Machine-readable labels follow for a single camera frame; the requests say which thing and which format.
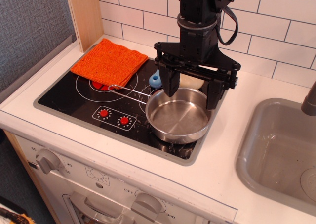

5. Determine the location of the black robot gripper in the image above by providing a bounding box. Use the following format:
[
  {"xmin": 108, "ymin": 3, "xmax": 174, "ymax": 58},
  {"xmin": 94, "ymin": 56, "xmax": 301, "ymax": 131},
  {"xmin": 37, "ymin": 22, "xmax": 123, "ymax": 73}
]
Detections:
[{"xmin": 154, "ymin": 24, "xmax": 241, "ymax": 110}]

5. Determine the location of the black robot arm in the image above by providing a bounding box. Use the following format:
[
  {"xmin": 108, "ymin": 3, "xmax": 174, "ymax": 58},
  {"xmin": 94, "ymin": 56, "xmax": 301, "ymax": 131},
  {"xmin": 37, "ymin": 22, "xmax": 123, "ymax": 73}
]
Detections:
[{"xmin": 154, "ymin": 0, "xmax": 241, "ymax": 110}]

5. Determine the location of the orange knitted napkin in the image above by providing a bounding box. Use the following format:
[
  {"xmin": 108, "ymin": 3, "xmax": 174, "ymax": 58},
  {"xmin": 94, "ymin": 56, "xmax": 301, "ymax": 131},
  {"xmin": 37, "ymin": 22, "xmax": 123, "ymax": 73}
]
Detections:
[{"xmin": 71, "ymin": 39, "xmax": 149, "ymax": 87}]

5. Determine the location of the cream white toy object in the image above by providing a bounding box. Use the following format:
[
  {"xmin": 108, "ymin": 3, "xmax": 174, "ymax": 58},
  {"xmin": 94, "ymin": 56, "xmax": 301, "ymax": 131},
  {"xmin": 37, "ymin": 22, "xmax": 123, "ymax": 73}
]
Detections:
[{"xmin": 179, "ymin": 74, "xmax": 204, "ymax": 90}]

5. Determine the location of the stainless steel pan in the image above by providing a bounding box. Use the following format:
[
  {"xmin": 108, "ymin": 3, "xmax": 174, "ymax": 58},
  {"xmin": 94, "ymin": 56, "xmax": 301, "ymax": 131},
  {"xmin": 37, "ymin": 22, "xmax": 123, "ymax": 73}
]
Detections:
[{"xmin": 108, "ymin": 85, "xmax": 214, "ymax": 144}]

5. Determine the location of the right red stove knob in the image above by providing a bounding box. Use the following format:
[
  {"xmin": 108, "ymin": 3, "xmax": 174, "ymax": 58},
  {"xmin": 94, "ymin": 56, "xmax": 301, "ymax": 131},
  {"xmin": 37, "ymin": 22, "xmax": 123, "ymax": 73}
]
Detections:
[{"xmin": 119, "ymin": 117, "xmax": 129, "ymax": 125}]

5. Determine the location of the red stove knob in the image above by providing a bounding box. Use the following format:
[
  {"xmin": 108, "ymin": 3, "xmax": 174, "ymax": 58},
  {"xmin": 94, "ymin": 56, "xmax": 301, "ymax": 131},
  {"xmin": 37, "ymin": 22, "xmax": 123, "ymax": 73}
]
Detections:
[
  {"xmin": 119, "ymin": 117, "xmax": 129, "ymax": 125},
  {"xmin": 100, "ymin": 109, "xmax": 109, "ymax": 118}
]

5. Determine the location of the black toy stovetop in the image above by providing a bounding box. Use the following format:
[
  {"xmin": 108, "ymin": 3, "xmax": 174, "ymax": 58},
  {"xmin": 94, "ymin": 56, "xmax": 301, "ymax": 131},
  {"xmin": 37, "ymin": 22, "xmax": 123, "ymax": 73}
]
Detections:
[{"xmin": 34, "ymin": 59, "xmax": 218, "ymax": 166}]

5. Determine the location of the left red stove knob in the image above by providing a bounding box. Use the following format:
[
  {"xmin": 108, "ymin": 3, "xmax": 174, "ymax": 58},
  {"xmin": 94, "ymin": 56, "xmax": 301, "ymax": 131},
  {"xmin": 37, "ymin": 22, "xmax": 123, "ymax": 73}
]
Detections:
[{"xmin": 100, "ymin": 109, "xmax": 109, "ymax": 118}]

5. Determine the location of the grey plastic sink basin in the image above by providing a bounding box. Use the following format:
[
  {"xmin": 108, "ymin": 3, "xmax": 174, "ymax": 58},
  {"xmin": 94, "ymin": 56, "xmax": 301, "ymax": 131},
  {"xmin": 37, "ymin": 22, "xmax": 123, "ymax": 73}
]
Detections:
[{"xmin": 236, "ymin": 98, "xmax": 316, "ymax": 216}]

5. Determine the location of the grey sink faucet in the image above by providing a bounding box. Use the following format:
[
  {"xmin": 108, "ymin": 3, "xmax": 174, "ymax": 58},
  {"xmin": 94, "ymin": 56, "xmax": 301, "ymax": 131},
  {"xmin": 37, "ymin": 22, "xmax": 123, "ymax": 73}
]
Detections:
[{"xmin": 301, "ymin": 81, "xmax": 316, "ymax": 116}]

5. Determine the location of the right grey oven dial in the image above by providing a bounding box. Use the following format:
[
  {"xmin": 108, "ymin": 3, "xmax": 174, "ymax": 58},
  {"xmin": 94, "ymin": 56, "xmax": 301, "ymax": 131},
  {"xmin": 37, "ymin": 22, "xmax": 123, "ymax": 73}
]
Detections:
[{"xmin": 131, "ymin": 193, "xmax": 162, "ymax": 222}]

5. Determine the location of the grey oven dial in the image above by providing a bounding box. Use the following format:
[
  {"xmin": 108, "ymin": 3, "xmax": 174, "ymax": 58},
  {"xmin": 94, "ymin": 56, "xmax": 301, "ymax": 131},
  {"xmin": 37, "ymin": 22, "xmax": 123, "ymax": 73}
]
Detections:
[
  {"xmin": 131, "ymin": 193, "xmax": 162, "ymax": 222},
  {"xmin": 36, "ymin": 149, "xmax": 61, "ymax": 174}
]

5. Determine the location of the white toy oven front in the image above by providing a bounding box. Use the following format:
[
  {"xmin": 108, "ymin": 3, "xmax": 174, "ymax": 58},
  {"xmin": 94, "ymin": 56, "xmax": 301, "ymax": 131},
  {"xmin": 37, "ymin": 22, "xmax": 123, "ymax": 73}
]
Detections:
[{"xmin": 15, "ymin": 136, "xmax": 237, "ymax": 224}]

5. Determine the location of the left grey oven dial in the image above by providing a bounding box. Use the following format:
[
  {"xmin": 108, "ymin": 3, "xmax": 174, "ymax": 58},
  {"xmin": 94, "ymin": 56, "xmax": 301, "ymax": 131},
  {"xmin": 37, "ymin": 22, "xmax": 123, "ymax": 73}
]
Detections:
[{"xmin": 36, "ymin": 149, "xmax": 61, "ymax": 174}]

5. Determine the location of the blue toy ring piece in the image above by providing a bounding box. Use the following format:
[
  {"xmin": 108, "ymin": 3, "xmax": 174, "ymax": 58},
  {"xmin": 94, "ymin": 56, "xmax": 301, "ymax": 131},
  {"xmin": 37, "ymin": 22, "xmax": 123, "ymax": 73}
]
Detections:
[{"xmin": 149, "ymin": 69, "xmax": 163, "ymax": 89}]

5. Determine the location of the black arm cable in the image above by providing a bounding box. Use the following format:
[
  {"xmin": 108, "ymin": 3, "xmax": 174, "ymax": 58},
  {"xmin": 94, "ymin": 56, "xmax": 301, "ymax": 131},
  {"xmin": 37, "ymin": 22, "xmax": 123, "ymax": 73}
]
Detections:
[{"xmin": 216, "ymin": 6, "xmax": 239, "ymax": 46}]

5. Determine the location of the light wooden side post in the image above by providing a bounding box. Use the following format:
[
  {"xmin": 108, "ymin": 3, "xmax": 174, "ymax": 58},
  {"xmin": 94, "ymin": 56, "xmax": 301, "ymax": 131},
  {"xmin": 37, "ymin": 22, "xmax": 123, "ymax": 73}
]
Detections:
[{"xmin": 68, "ymin": 0, "xmax": 104, "ymax": 52}]

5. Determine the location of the grey oven door handle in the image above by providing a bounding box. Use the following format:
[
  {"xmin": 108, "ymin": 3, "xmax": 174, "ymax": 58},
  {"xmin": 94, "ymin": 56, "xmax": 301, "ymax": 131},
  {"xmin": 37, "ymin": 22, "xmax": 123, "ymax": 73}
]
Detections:
[{"xmin": 69, "ymin": 192, "xmax": 136, "ymax": 224}]

